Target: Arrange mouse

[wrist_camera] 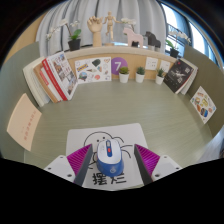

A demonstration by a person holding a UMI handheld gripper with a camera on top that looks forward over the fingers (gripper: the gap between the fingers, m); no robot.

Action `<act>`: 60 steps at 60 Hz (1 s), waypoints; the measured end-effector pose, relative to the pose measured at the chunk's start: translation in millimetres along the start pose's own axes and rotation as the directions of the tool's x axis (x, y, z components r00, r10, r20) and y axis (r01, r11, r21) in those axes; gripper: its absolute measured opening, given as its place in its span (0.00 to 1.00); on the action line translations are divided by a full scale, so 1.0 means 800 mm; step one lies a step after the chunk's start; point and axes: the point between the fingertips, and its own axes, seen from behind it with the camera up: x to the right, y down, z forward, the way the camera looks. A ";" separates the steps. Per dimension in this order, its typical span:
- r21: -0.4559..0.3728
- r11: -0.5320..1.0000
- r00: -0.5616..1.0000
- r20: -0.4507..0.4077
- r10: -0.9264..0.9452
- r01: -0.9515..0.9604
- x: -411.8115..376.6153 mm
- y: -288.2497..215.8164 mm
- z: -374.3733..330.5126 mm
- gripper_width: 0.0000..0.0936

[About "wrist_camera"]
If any purple round number sign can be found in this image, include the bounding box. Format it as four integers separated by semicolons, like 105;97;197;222
110;56;129;76

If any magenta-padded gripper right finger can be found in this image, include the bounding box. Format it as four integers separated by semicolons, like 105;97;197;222
133;143;184;186

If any green desk partition panel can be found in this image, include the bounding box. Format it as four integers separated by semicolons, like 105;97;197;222
0;41;43;159
182;44;224;138

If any white wall socket plate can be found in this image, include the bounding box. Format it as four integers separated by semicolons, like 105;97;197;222
144;56;160;71
159;59;172;73

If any black book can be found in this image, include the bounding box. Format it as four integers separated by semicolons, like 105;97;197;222
162;58;195;94

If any beige card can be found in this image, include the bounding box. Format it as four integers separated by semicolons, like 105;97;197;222
6;93;43;152

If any white illustrated sticker sheet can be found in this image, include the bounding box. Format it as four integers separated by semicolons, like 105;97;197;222
74;56;112;85

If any blue and white computer mouse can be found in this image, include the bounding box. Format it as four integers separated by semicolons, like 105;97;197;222
96;138;125;178

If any wooden desk shelf ledge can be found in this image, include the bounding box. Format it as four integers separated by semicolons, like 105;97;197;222
63;44;178;83

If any red and white magazine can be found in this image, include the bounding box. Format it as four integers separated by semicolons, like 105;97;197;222
41;51;79;102

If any window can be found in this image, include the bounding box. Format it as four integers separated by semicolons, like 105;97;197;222
158;1;221;64

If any small plant in white pot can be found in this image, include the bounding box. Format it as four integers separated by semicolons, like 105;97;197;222
135;66;146;84
118;66;130;84
155;68;166;86

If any pink horse figurine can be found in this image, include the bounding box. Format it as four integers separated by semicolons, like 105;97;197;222
122;26;145;48

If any brown book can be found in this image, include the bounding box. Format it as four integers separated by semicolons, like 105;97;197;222
33;62;63;104

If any white orchid in black pot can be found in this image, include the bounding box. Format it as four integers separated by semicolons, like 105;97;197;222
165;28;193;59
45;19;83;52

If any wooden artist mannequin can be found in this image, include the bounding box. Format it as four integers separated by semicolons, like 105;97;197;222
102;10;121;47

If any white orchid plant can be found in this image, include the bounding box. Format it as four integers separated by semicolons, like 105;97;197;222
119;17;138;33

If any dark horse figurine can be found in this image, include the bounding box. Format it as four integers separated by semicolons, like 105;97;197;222
144;31;162;51

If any thick white book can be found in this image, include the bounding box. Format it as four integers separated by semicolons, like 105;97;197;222
22;56;51;108

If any white mouse pad with drawing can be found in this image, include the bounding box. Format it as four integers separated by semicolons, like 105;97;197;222
65;122;149;192

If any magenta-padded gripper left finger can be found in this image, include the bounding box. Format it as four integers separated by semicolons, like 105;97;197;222
43;143;94;187

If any grey curtain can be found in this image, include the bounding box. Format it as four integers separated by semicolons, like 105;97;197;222
34;0;168;58

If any colourful sticker card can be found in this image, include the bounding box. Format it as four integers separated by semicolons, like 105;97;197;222
189;85;217;125

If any wooden hand model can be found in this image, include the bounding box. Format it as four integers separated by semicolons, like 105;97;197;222
86;15;104;48

